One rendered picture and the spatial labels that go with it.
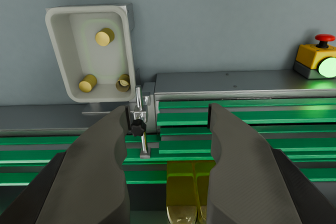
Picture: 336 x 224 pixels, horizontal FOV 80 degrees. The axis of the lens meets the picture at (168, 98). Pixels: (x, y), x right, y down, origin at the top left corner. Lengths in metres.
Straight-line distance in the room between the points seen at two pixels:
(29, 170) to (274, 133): 0.62
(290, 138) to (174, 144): 0.26
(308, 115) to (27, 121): 0.67
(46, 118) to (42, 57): 0.17
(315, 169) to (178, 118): 0.37
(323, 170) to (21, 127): 0.76
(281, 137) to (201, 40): 0.30
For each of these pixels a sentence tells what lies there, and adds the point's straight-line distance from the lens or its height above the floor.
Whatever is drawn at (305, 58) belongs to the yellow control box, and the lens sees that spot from 0.62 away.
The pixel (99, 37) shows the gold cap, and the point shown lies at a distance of 0.51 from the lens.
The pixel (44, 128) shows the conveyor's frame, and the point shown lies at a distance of 0.61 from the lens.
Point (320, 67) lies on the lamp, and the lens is 0.59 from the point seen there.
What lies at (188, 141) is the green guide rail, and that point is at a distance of 0.46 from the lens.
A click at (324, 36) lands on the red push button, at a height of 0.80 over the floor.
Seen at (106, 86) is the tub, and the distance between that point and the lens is 0.59.
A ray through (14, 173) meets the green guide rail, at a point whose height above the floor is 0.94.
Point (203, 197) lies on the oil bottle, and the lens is 0.41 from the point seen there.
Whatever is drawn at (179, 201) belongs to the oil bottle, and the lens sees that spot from 0.41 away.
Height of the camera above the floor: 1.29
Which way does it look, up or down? 61 degrees down
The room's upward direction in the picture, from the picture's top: 179 degrees counter-clockwise
